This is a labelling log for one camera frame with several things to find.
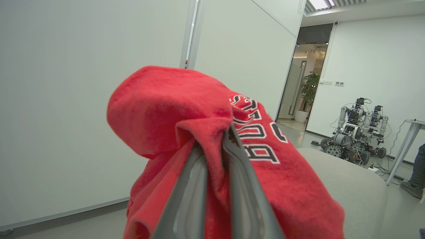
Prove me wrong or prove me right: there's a green potted plant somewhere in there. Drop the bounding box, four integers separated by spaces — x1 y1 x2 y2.
300 71 321 112

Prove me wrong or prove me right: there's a grey shoe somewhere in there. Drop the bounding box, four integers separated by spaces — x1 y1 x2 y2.
400 181 424 199

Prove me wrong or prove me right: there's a person's leg in dark trousers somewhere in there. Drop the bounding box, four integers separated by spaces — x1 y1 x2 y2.
409 143 425 189

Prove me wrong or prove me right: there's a grey fabric sofa seat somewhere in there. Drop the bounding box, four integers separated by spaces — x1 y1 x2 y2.
297 148 389 239

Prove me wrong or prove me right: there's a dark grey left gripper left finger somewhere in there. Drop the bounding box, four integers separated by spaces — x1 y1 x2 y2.
151 142 208 239

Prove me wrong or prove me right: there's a red jersey with white lettering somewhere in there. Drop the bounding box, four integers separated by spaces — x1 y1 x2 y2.
107 65 346 239

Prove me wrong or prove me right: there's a grey wheeled robot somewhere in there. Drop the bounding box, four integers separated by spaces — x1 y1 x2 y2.
365 106 389 158
320 98 372 165

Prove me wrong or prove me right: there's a white partition board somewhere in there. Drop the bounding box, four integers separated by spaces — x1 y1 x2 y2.
188 0 306 120
0 0 197 231

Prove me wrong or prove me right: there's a glass door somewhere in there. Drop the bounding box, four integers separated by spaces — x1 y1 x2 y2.
278 60 308 120

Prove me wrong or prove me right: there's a ceiling light panel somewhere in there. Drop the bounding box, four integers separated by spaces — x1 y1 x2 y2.
308 0 336 10

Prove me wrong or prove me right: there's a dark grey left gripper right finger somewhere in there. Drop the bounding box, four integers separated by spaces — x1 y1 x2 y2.
222 124 286 239

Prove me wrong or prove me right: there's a white table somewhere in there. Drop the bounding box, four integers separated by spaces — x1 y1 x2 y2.
385 119 425 186

